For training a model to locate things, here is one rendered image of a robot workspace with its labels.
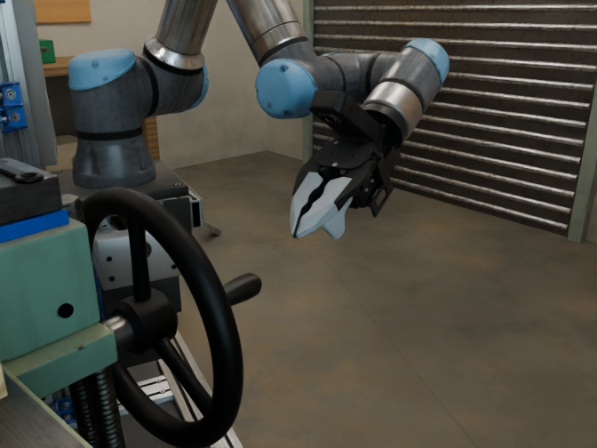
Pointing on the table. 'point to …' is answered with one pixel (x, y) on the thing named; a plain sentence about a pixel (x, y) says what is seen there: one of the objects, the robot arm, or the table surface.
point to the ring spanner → (21, 174)
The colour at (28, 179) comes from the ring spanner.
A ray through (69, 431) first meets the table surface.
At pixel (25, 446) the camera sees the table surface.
